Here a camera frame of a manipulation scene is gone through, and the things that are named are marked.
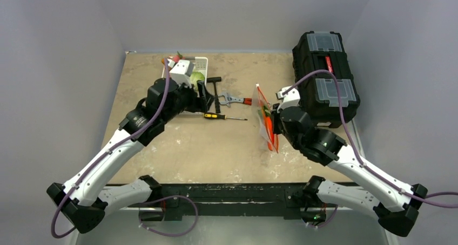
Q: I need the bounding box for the white plastic basket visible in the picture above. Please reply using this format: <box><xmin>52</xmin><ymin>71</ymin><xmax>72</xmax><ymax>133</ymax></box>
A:
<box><xmin>160</xmin><ymin>56</ymin><xmax>209</xmax><ymax>115</ymax></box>

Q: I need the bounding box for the clear zip top bag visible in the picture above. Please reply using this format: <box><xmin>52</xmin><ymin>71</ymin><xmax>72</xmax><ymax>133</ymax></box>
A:
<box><xmin>251</xmin><ymin>83</ymin><xmax>279</xmax><ymax>153</ymax></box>

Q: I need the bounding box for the pink toy peach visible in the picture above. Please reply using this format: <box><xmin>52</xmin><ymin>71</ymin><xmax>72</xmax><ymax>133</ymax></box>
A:
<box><xmin>172</xmin><ymin>51</ymin><xmax>183</xmax><ymax>63</ymax></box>

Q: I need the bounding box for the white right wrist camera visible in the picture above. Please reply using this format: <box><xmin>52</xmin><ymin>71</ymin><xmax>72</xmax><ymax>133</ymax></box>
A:
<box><xmin>276</xmin><ymin>86</ymin><xmax>300</xmax><ymax>112</ymax></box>

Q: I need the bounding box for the green toy cabbage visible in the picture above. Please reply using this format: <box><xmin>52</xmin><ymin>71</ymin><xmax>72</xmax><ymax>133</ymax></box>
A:
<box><xmin>190</xmin><ymin>71</ymin><xmax>205</xmax><ymax>92</ymax></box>

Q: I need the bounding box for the black toolbox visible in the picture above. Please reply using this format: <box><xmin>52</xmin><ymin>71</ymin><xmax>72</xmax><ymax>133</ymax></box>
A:
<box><xmin>292</xmin><ymin>31</ymin><xmax>361</xmax><ymax>128</ymax></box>

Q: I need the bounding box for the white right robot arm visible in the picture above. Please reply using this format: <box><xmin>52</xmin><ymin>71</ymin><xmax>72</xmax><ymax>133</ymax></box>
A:
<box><xmin>271</xmin><ymin>104</ymin><xmax>428</xmax><ymax>237</ymax></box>

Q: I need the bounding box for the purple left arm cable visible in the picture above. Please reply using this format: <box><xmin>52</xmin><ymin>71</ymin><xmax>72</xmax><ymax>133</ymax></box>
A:
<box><xmin>50</xmin><ymin>59</ymin><xmax>198</xmax><ymax>239</ymax></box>

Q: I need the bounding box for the black hammer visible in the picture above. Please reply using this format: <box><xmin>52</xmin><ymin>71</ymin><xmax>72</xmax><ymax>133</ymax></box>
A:
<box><xmin>207</xmin><ymin>77</ymin><xmax>222</xmax><ymax>114</ymax></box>

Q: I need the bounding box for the yellow black screwdriver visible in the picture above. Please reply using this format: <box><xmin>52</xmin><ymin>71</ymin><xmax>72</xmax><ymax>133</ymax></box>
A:
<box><xmin>203</xmin><ymin>113</ymin><xmax>247</xmax><ymax>121</ymax></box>

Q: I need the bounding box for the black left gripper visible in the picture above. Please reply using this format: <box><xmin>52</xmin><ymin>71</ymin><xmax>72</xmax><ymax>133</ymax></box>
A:
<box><xmin>161</xmin><ymin>78</ymin><xmax>214</xmax><ymax>124</ymax></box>

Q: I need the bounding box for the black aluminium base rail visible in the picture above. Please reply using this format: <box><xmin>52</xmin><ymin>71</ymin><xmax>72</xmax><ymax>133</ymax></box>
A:
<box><xmin>73</xmin><ymin>181</ymin><xmax>353</xmax><ymax>223</ymax></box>

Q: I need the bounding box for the orange toy carrot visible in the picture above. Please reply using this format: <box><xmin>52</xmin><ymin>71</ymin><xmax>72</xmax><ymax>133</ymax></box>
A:
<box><xmin>261</xmin><ymin>105</ymin><xmax>274</xmax><ymax>151</ymax></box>

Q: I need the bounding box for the red handled adjustable wrench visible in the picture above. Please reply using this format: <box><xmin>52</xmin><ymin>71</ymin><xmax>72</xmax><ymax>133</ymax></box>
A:
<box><xmin>218</xmin><ymin>92</ymin><xmax>252</xmax><ymax>107</ymax></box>

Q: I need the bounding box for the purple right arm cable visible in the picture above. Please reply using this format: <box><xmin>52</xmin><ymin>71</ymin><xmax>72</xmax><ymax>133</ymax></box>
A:
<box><xmin>282</xmin><ymin>70</ymin><xmax>458</xmax><ymax>229</ymax></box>

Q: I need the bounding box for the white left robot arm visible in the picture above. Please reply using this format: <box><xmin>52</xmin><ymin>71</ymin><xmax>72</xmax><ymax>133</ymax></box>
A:
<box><xmin>46</xmin><ymin>78</ymin><xmax>215</xmax><ymax>237</ymax></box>

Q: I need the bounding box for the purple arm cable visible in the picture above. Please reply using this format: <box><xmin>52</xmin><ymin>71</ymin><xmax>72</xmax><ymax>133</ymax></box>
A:
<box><xmin>50</xmin><ymin>59</ymin><xmax>198</xmax><ymax>239</ymax></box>
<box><xmin>282</xmin><ymin>70</ymin><xmax>458</xmax><ymax>229</ymax></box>

